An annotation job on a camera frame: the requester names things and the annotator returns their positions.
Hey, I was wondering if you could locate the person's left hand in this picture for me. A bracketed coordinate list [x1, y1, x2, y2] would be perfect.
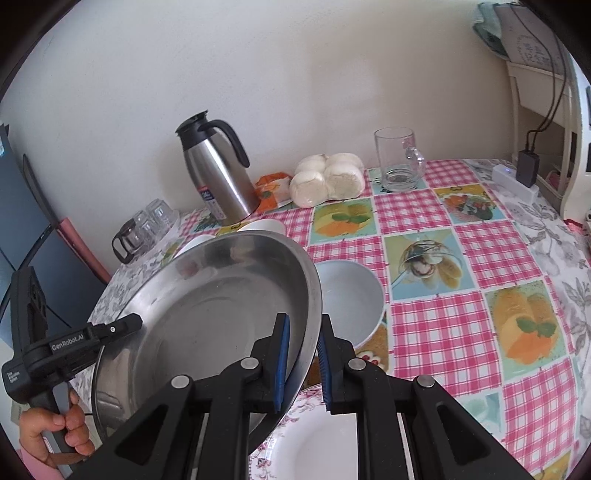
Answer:
[19, 389, 95, 469]

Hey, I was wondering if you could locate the white power strip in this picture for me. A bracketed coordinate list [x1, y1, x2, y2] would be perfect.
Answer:
[492, 164, 539, 205]

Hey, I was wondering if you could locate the glass beer mug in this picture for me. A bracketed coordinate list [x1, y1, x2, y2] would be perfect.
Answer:
[374, 127, 425, 193]

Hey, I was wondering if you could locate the light blue floral bowl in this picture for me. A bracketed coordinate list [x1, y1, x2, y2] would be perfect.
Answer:
[315, 260, 386, 348]

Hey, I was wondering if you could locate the black power adapter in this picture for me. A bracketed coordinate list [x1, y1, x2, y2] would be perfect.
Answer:
[516, 149, 540, 188]

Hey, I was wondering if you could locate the grey floral cloth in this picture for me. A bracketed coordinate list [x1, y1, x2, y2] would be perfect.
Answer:
[465, 159, 590, 446]

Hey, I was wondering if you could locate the white square bowl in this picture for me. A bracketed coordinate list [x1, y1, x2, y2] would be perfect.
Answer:
[174, 234, 215, 258]

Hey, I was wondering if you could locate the orange snack packet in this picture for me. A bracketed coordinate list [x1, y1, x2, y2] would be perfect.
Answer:
[254, 172, 291, 214]

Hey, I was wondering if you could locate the bag of steamed buns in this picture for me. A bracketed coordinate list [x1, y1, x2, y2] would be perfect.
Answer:
[290, 153, 366, 208]

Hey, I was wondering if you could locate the floral rimmed round plate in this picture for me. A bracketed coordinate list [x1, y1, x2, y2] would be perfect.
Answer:
[246, 382, 417, 480]

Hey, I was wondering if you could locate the white wooden shelf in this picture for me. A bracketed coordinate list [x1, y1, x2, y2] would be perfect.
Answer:
[507, 56, 590, 223]

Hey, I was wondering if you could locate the stainless steel thermos jug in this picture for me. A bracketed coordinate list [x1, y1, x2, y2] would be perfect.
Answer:
[176, 111, 260, 226]

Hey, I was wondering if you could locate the checkered picture tablecloth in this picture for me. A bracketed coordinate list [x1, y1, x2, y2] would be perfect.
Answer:
[170, 157, 584, 480]

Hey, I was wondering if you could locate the stainless steel round pan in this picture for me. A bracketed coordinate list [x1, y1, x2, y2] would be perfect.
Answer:
[91, 231, 322, 450]

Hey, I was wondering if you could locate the strawberry pattern bowl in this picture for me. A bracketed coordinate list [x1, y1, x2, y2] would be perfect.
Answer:
[238, 219, 287, 235]

